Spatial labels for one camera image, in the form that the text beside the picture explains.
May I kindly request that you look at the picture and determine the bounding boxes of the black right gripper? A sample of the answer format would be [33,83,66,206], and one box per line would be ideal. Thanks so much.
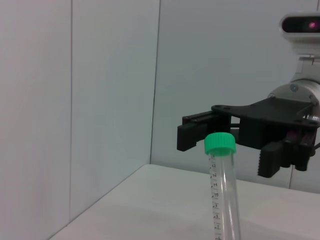
[176,97,320,178]

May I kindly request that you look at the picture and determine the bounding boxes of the clear test tube green cap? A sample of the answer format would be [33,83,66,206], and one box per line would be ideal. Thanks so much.
[204,132,242,240]

